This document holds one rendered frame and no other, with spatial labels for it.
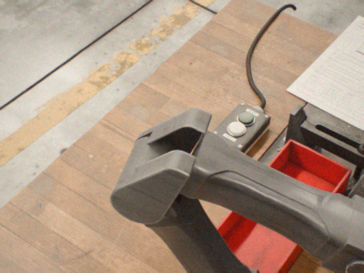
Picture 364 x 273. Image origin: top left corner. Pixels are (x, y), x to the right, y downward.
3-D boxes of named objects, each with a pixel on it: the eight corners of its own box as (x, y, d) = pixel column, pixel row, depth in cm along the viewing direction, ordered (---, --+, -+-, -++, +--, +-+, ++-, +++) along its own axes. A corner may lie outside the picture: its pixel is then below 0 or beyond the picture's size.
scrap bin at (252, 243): (208, 254, 114) (210, 233, 109) (286, 159, 128) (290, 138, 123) (272, 294, 109) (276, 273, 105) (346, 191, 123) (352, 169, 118)
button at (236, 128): (225, 135, 129) (225, 128, 127) (233, 126, 130) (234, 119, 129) (238, 142, 128) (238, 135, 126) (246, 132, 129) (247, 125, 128)
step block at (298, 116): (283, 146, 130) (290, 113, 123) (292, 136, 131) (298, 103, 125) (314, 162, 127) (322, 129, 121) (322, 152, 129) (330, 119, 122)
